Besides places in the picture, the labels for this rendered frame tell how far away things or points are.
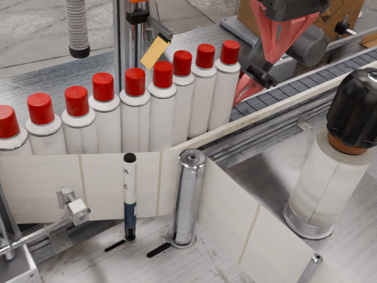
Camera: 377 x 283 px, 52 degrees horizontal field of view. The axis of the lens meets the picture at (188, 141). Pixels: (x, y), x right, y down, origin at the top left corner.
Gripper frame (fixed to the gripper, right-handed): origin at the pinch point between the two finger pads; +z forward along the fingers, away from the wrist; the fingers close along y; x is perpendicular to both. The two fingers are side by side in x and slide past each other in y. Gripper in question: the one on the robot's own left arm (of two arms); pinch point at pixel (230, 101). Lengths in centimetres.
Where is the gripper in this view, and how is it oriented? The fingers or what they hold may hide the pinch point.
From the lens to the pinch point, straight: 84.6
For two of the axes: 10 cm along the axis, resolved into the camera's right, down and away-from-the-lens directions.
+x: 5.6, 1.9, 8.0
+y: 5.9, 5.9, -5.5
